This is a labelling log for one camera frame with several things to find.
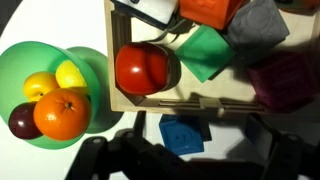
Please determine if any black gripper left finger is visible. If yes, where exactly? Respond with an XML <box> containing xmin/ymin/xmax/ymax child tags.
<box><xmin>132</xmin><ymin>110</ymin><xmax>148</xmax><ymax>137</ymax></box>

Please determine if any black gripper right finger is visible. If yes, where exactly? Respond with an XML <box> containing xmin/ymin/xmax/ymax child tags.
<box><xmin>244</xmin><ymin>113</ymin><xmax>282</xmax><ymax>162</ymax></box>

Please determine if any blue rubber block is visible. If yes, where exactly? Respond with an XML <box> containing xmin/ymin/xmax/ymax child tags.
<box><xmin>158</xmin><ymin>114</ymin><xmax>213</xmax><ymax>157</ymax></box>

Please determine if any magenta rubber block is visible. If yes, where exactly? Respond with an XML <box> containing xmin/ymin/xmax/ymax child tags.
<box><xmin>247</xmin><ymin>50</ymin><xmax>320</xmax><ymax>114</ymax></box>

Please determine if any wooden tray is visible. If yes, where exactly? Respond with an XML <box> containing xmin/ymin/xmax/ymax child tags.
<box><xmin>103</xmin><ymin>0</ymin><xmax>320</xmax><ymax>116</ymax></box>

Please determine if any green rubber block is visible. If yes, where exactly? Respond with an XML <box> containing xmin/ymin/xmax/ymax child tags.
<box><xmin>173</xmin><ymin>24</ymin><xmax>238</xmax><ymax>84</ymax></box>

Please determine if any dark grey rubber block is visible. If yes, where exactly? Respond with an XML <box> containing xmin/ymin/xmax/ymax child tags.
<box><xmin>222</xmin><ymin>0</ymin><xmax>291</xmax><ymax>65</ymax></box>

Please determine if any orange rubber block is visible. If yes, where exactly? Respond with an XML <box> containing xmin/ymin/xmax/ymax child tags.
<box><xmin>178</xmin><ymin>0</ymin><xmax>247</xmax><ymax>31</ymax></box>

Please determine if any red toy tomato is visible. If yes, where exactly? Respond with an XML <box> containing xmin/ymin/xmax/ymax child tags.
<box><xmin>114</xmin><ymin>42</ymin><xmax>171</xmax><ymax>97</ymax></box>

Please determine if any toy orange fruit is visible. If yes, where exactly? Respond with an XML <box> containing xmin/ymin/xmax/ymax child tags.
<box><xmin>32</xmin><ymin>87</ymin><xmax>93</xmax><ymax>142</ymax></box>

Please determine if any yellow toy lemon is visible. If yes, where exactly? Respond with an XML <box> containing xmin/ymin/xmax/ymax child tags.
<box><xmin>54</xmin><ymin>59</ymin><xmax>90</xmax><ymax>96</ymax></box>

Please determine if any yellow toy peach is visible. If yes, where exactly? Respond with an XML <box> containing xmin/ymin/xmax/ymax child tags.
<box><xmin>22</xmin><ymin>71</ymin><xmax>61</xmax><ymax>103</ymax></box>

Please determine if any dark purple toy plum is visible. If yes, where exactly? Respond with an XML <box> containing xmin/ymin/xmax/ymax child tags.
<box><xmin>7</xmin><ymin>101</ymin><xmax>45</xmax><ymax>141</ymax></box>

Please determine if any green plastic bowl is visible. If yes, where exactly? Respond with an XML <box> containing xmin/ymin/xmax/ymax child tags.
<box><xmin>0</xmin><ymin>40</ymin><xmax>125</xmax><ymax>150</ymax></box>

